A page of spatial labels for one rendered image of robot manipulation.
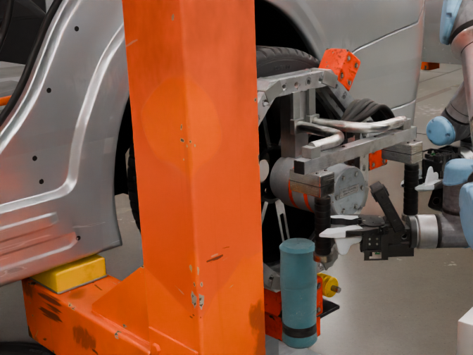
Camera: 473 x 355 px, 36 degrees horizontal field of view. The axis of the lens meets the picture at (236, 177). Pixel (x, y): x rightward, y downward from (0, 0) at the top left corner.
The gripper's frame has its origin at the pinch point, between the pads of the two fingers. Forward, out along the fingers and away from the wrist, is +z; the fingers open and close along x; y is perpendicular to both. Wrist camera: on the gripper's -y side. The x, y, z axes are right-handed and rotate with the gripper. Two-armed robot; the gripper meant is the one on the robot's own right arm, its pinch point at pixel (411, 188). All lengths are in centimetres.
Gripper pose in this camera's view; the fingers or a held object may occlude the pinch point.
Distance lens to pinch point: 188.4
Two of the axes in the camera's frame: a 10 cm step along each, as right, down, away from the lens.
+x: 6.8, 1.8, -7.1
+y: -0.4, -9.6, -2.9
